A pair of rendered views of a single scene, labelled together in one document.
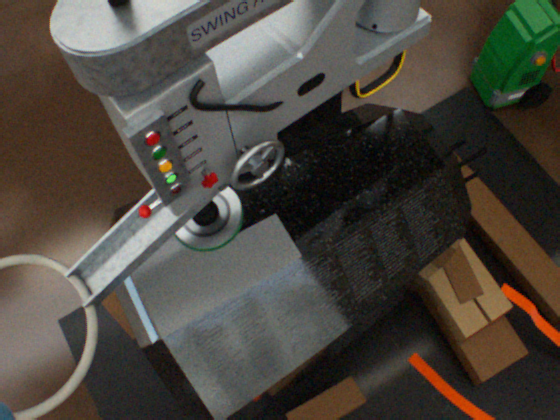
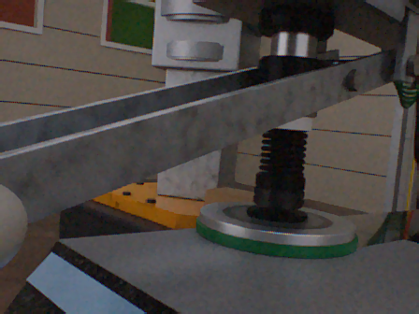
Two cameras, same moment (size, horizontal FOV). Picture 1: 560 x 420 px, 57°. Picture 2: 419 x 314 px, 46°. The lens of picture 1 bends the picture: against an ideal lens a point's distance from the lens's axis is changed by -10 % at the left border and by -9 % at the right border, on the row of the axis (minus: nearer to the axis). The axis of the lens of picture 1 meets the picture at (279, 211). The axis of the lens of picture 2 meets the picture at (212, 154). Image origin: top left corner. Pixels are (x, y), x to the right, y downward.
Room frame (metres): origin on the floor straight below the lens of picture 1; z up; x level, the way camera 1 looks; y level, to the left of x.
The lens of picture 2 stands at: (0.15, 0.53, 1.02)
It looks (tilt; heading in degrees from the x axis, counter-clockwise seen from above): 4 degrees down; 340
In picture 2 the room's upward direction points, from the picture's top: 5 degrees clockwise
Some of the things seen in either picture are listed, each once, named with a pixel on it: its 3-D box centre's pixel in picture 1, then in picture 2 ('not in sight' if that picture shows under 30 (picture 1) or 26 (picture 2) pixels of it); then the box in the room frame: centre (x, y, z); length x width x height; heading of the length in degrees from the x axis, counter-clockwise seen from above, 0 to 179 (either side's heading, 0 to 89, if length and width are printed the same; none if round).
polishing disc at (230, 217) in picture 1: (205, 214); (276, 220); (0.74, 0.21, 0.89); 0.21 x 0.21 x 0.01
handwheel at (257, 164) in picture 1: (248, 155); not in sight; (0.70, 0.05, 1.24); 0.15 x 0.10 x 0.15; 120
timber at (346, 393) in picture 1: (325, 408); not in sight; (0.21, -0.06, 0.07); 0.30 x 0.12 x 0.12; 112
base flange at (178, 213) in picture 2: not in sight; (195, 200); (1.57, 0.05, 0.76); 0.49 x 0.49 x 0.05; 23
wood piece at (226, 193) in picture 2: not in sight; (245, 203); (1.32, 0.00, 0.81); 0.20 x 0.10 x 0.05; 31
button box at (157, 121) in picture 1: (161, 161); not in sight; (0.61, 0.22, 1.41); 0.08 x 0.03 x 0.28; 120
